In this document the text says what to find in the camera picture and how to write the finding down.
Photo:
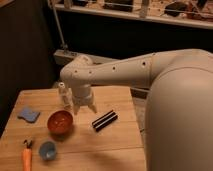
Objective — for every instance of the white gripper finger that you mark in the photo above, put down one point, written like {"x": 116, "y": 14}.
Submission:
{"x": 93, "y": 108}
{"x": 76, "y": 109}

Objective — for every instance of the small blue cup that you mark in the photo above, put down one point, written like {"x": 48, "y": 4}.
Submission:
{"x": 47, "y": 151}

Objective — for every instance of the orange toy carrot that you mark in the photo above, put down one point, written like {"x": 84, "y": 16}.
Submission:
{"x": 27, "y": 155}

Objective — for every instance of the wooden shelf with clutter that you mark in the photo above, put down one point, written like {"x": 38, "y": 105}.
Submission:
{"x": 188, "y": 13}

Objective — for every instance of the metal pole stand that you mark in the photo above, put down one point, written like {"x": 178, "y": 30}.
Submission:
{"x": 63, "y": 45}

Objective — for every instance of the orange ceramic bowl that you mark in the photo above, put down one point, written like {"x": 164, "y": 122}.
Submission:
{"x": 60, "y": 122}

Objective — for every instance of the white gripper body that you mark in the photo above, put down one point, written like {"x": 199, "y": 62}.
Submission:
{"x": 82, "y": 95}

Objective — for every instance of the black striped rectangular block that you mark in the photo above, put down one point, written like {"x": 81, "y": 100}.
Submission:
{"x": 104, "y": 120}

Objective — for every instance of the blue sponge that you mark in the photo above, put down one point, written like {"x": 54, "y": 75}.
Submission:
{"x": 28, "y": 115}

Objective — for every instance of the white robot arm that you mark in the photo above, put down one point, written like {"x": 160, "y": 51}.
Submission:
{"x": 179, "y": 108}

